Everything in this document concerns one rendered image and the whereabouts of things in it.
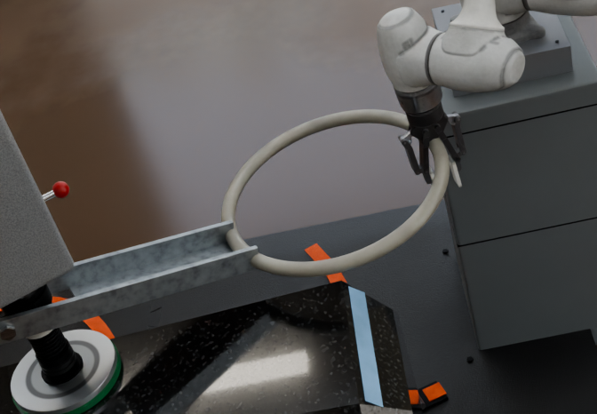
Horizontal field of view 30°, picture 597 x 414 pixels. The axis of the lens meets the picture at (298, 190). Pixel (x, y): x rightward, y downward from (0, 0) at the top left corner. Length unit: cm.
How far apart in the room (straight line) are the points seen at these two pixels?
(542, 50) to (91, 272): 115
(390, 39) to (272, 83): 234
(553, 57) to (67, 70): 286
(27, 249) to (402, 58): 78
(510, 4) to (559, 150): 38
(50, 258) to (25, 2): 396
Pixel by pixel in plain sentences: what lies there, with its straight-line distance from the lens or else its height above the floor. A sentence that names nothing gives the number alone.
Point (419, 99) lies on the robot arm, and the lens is 221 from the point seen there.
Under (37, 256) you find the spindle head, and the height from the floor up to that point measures 117.
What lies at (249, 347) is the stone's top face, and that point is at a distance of 215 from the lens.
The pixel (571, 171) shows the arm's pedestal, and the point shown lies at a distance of 277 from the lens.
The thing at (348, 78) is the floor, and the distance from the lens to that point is 435.
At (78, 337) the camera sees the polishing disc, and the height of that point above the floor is 83.
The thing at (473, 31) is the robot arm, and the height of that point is 122.
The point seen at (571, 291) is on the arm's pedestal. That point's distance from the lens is 303.
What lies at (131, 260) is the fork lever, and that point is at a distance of 222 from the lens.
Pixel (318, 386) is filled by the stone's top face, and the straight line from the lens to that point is 204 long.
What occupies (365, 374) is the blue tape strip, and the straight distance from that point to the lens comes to 206.
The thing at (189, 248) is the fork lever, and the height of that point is 90.
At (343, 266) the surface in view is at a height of 89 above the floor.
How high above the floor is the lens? 228
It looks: 36 degrees down
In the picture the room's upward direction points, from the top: 17 degrees counter-clockwise
